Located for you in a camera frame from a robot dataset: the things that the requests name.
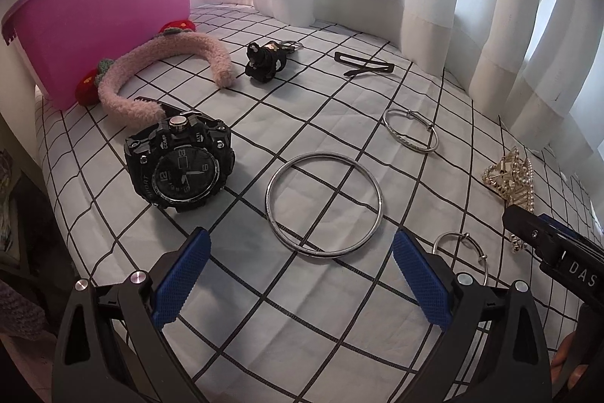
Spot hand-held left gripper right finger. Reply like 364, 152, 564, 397
391, 229, 553, 403

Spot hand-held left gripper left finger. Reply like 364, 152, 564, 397
52, 227, 213, 403

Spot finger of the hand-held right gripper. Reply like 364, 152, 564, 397
538, 244, 604, 290
501, 205, 604, 264

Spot thin silver hoop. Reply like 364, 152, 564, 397
433, 232, 489, 286

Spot gold pearl hair claw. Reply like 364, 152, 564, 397
482, 149, 539, 253

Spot pink fuzzy strawberry headband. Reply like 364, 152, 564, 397
75, 20, 233, 123

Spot pink plastic bin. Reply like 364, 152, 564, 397
1, 0, 200, 110

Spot person's right hand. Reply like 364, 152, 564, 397
550, 331, 578, 386

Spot black sport wristwatch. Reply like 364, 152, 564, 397
124, 96, 236, 212

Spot large silver bangle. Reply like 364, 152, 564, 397
265, 152, 384, 259

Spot small patterned silver bangle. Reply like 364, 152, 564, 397
382, 107, 439, 153

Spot purple knitted cloth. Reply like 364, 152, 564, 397
0, 278, 48, 335

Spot pile of colourful packets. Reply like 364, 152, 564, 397
0, 148, 23, 255

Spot black hair clip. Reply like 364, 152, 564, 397
334, 51, 394, 78

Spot cream pleated curtain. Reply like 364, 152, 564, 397
399, 0, 604, 158

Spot black keychain with ring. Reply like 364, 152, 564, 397
245, 39, 304, 84

